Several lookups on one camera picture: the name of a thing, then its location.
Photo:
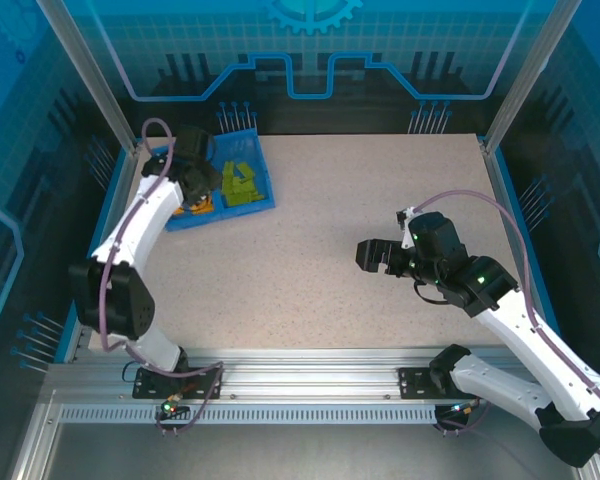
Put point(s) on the green lego brick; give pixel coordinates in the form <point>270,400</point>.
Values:
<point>247,172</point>
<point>257,193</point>
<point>237,200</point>
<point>227,186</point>
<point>242,189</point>
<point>228,167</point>

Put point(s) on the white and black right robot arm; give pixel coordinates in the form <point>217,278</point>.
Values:
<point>500,380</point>

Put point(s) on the small connector board with LED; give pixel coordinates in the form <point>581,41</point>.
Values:
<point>460,410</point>
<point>171,407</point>

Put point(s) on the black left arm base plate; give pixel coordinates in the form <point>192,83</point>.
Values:
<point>150,387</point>

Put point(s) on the left aluminium frame post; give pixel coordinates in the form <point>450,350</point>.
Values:
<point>90,75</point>

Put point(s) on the orange lego brick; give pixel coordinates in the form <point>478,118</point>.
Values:
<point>204,210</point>
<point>179,211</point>

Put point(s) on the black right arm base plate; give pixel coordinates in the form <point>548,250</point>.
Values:
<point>415,385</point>

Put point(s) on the right aluminium frame post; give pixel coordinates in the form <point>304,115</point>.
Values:
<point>530,75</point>

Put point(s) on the aluminium mounting rail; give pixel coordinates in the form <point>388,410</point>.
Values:
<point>305,380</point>

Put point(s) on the blue two-compartment plastic bin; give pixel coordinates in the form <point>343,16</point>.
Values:
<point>250,145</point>

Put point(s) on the aluminium frame post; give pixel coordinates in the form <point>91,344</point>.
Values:
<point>530,75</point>
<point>90,75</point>

